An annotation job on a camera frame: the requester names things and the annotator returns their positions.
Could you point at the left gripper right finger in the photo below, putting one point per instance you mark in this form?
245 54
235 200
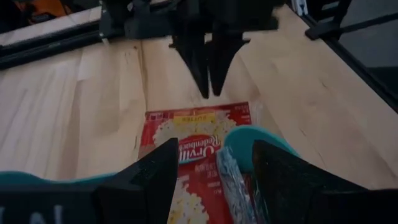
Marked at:
295 186

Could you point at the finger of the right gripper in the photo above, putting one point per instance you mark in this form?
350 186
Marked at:
196 59
225 59

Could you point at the red popcorn bag clear wrap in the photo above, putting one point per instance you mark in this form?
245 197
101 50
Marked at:
199 124
233 186

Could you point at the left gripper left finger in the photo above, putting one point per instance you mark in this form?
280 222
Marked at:
146 186

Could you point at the grey table edge clamp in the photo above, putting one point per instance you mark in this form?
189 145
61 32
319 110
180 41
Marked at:
300 6

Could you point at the teal plastic basket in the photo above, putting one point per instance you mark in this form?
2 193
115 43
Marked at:
242 140

